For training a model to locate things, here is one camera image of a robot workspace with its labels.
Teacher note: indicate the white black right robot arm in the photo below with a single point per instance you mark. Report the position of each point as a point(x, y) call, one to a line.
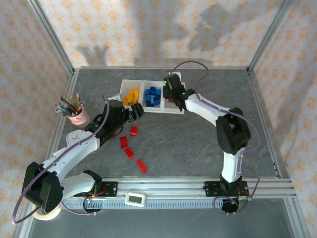
point(205, 109)

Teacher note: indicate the white three-compartment container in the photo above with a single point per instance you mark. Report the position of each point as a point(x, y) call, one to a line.
point(128, 84)

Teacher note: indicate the pink cup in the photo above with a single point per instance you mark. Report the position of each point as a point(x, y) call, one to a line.
point(80, 120)

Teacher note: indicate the coloured pencil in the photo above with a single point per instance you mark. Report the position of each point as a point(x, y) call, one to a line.
point(62, 112)
point(65, 102)
point(82, 102)
point(73, 99)
point(62, 108)

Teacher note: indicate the wooden stick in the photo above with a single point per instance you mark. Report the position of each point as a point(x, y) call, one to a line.
point(78, 99)

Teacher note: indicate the small white clock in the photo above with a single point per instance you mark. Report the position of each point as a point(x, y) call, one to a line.
point(74, 136)

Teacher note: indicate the white digital timer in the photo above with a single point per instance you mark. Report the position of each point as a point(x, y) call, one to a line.
point(135, 199)

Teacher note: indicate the beige masking tape roll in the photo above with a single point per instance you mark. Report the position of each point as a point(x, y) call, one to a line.
point(50, 217)

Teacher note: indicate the aluminium frame bar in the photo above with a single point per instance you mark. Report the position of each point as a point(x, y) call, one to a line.
point(123, 68)

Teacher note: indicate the aluminium side rail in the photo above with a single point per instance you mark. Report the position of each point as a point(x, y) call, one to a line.
point(59, 124)
point(265, 124)

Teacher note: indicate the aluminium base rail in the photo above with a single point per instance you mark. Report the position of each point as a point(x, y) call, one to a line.
point(161, 184)

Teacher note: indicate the aluminium frame post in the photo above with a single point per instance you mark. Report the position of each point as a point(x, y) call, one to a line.
point(269, 37)
point(55, 42)

